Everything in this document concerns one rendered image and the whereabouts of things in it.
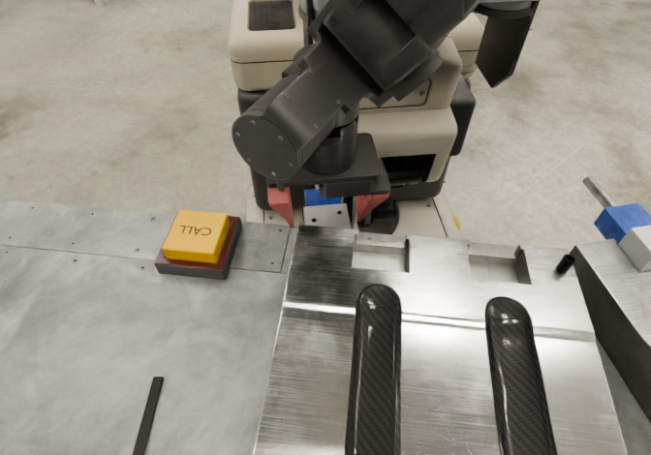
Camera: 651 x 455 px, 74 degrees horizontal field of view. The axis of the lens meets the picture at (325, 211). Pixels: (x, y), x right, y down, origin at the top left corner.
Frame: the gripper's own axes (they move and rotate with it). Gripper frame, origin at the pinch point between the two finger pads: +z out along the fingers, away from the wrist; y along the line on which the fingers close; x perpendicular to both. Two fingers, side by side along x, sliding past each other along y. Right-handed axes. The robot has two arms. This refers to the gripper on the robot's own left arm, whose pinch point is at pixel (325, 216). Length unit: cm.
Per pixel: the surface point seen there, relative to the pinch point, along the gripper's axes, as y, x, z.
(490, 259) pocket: 15.3, -9.7, -2.6
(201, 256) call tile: -14.2, -3.0, 1.6
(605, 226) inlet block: 30.4, -6.0, -1.3
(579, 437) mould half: 15.1, -26.2, -4.0
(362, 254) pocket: 2.9, -7.1, -1.9
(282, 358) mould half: -5.7, -18.0, -4.0
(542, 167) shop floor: 102, 88, 83
